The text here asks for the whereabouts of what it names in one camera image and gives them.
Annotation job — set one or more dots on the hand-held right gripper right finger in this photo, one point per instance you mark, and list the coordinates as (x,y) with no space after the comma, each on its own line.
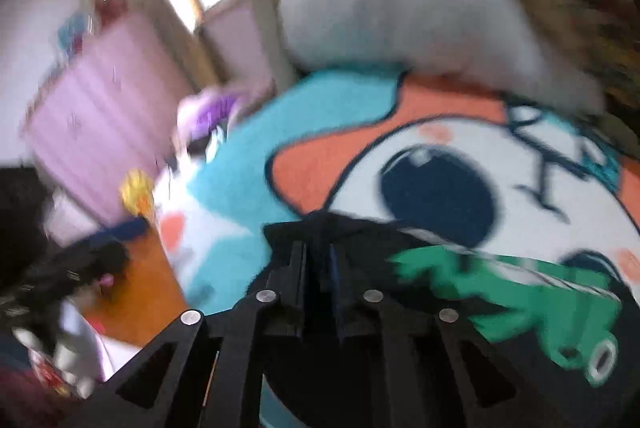
(336,288)

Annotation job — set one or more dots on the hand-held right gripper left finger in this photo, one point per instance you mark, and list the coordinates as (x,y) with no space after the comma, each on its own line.
(298,280)

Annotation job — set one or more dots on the black pants with green crocodile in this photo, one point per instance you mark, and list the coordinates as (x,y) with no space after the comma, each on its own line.
(525,303)

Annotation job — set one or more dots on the white and red printed cloth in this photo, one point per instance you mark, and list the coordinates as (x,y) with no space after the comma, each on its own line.
(65,353)

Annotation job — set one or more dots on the yellow toy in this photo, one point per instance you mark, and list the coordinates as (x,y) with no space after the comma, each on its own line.
(136,190)

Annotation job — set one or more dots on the cartoon printed blanket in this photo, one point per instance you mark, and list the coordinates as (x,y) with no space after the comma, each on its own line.
(240,168)

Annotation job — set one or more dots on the pink chest of drawers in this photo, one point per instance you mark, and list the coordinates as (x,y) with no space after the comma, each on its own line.
(110,108)

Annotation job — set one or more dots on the purple and white toy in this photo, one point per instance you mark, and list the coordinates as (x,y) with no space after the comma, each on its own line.
(207,116)

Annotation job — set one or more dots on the grey pillow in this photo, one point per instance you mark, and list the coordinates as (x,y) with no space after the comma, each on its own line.
(390,8)

